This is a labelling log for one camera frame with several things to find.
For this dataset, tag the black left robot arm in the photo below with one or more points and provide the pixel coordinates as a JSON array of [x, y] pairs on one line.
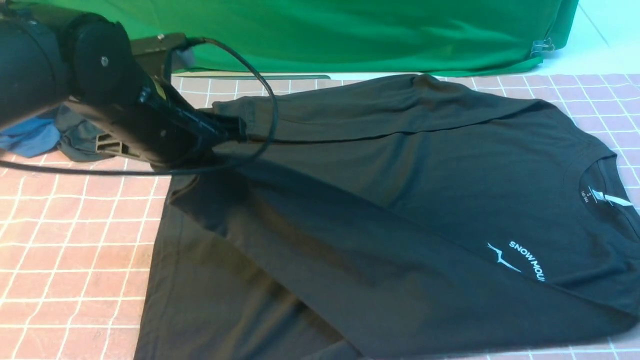
[[43, 53]]

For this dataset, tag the blue crumpled garment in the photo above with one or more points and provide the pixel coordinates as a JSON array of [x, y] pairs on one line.
[[30, 138]]

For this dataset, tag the green backdrop cloth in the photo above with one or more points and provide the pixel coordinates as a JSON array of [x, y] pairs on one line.
[[453, 38]]

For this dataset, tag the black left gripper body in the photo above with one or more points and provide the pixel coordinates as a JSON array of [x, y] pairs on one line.
[[152, 121]]

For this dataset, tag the dark gray crumpled garment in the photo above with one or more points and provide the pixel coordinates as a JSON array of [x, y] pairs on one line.
[[78, 137]]

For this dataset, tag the gray long-sleeved shirt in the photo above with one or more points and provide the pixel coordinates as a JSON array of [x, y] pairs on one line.
[[399, 217]]

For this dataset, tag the metal binder clip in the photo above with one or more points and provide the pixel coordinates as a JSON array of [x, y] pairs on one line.
[[542, 46]]

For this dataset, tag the pink checkered tablecloth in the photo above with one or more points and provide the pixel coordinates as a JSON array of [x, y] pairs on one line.
[[75, 251]]

